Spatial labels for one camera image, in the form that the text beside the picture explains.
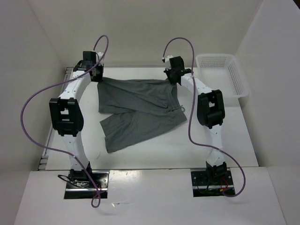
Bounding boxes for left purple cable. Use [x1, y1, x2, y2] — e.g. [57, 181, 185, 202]
[20, 35, 109, 209]

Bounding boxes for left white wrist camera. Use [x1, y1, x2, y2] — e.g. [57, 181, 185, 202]
[94, 51, 105, 66]

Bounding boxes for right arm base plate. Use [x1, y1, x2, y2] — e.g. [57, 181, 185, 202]
[191, 169, 235, 197]

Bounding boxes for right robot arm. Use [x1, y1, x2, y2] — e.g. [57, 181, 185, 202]
[162, 55, 227, 185]

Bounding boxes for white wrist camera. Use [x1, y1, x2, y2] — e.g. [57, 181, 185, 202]
[162, 55, 173, 70]
[94, 51, 105, 66]

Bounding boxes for white plastic basket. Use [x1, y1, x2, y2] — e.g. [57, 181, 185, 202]
[195, 53, 249, 98]

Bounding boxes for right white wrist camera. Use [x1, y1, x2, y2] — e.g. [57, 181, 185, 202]
[162, 55, 173, 70]

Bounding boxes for grey shorts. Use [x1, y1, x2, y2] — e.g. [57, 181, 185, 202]
[97, 77, 187, 153]

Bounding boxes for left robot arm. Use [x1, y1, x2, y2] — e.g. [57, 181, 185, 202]
[49, 51, 104, 188]

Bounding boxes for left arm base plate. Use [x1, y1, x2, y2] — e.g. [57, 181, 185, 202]
[59, 171, 109, 199]

